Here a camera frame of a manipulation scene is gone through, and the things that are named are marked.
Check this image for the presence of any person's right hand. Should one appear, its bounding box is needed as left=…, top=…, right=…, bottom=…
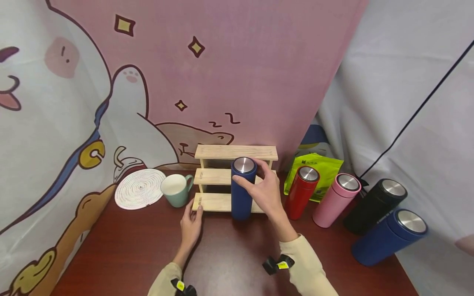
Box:
left=232, top=158, right=298, bottom=244

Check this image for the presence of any person's left hand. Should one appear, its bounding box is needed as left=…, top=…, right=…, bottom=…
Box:
left=180, top=205, right=204, bottom=253

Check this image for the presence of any blue flask with steel cap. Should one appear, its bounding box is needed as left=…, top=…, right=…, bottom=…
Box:
left=351, top=208, right=429, bottom=267
left=230, top=157, right=258, bottom=221

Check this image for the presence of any person's left forearm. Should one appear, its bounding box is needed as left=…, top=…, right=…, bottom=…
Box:
left=147, top=246, right=197, bottom=296

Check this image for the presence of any person's right forearm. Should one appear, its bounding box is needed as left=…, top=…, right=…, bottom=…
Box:
left=276, top=232, right=339, bottom=296

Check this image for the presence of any green ceramic mug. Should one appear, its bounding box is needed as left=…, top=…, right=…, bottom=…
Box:
left=160, top=173, right=195, bottom=208

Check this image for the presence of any wooden three-step shelf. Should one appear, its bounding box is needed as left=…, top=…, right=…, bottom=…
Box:
left=191, top=144, right=279, bottom=214

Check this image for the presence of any red flask with steel cap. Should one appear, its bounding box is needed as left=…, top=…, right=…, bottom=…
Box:
left=284, top=166, right=321, bottom=221

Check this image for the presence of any white round woven coaster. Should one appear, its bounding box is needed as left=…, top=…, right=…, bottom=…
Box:
left=114, top=169, right=167, bottom=210

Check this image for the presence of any blue and white bag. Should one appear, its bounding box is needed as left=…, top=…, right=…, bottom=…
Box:
left=298, top=123, right=334, bottom=159

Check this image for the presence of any green pouch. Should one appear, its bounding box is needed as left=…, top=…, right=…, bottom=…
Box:
left=283, top=153, right=344, bottom=203

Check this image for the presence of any black wrist band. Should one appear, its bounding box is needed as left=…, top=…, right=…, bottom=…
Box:
left=170, top=278, right=198, bottom=296
left=262, top=254, right=296, bottom=276

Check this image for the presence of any pink flask with steel cap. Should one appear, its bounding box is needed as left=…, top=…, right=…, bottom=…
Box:
left=312, top=173, right=362, bottom=229

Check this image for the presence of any black flask with steel cap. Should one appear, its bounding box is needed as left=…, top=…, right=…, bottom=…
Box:
left=343, top=178, right=408, bottom=236

